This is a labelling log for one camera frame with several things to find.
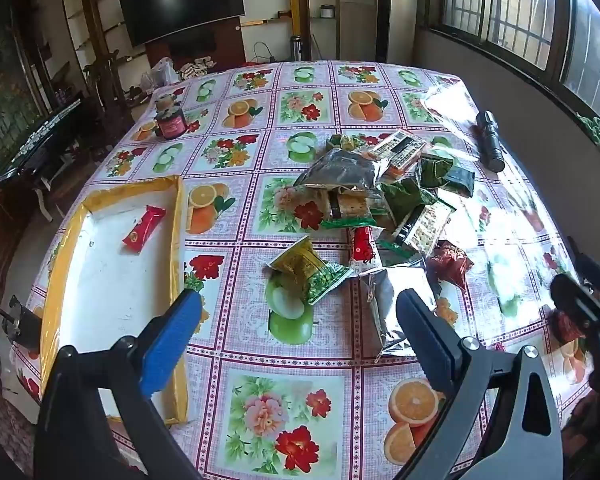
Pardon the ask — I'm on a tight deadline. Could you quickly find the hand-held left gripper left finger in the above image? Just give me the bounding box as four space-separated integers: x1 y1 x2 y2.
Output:
32 289 204 480

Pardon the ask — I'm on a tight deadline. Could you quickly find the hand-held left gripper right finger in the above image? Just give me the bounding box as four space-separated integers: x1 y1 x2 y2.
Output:
395 289 567 480

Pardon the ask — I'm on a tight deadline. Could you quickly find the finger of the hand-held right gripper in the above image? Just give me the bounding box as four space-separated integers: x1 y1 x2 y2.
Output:
566 236 600 292
550 271 600 353

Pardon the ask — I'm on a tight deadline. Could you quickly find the yellow-edged white tray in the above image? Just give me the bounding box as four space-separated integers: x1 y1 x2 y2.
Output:
39 175 190 426

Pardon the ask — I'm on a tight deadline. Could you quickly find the dark red snack packet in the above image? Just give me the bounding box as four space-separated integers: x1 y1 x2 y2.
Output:
426 240 475 291

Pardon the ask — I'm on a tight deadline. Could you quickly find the yellow-green snack packet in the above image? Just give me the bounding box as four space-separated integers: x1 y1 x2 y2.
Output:
265 235 329 281

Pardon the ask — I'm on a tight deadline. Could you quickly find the orange cracker packet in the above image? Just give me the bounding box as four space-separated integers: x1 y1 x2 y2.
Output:
367 128 429 181

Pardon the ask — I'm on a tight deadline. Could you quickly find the long red snack packet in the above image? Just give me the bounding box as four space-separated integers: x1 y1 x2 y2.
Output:
349 225 381 267

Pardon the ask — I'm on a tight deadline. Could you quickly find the black electric motor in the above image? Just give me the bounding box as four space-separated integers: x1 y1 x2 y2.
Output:
0 294 44 352

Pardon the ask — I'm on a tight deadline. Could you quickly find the dark green snack packet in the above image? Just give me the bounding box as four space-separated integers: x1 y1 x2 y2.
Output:
442 164 476 199

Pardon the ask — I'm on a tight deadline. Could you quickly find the black flashlight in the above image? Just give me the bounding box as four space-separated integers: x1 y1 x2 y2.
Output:
475 109 506 172

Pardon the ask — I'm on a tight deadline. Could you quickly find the person in patterned clothing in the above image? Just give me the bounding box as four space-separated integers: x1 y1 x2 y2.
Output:
0 379 37 476

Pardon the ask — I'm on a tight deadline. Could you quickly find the large silver snack packet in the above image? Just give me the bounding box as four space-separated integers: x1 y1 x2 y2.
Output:
293 148 397 197

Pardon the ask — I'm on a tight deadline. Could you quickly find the dark jar pink label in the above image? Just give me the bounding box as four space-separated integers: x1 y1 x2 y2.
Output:
154 104 187 140

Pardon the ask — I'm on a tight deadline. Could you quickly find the small green snack packet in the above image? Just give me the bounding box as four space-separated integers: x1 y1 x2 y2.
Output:
326 133 361 154

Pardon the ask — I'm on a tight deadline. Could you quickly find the mahjong table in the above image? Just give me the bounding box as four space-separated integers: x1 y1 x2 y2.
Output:
0 93 89 187

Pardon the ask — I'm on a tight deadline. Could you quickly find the dark wooden chair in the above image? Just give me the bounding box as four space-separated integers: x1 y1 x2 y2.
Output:
82 49 132 127

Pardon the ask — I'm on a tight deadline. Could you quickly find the white plastic bag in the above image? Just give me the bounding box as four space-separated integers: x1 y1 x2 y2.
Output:
139 57 180 92

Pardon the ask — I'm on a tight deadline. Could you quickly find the stack of white boxes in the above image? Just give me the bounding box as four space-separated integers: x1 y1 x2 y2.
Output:
179 57 216 79

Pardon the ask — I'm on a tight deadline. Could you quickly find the barred window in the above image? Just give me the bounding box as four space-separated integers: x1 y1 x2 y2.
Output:
430 0 600 127

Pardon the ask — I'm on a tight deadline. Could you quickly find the large flower painting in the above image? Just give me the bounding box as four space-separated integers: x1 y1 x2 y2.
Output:
0 10 47 182

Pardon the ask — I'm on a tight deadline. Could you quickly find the black television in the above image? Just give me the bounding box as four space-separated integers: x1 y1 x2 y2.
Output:
118 0 246 47

